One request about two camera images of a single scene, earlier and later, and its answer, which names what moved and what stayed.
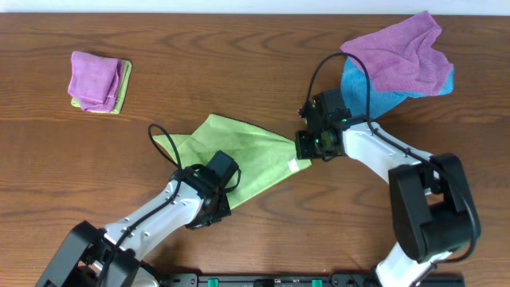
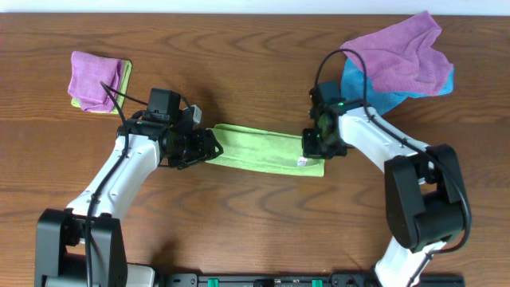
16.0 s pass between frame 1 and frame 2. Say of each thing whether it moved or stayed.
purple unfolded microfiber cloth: stayed
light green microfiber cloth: moved
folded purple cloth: stayed
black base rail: stayed
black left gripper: moved
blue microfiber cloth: stayed
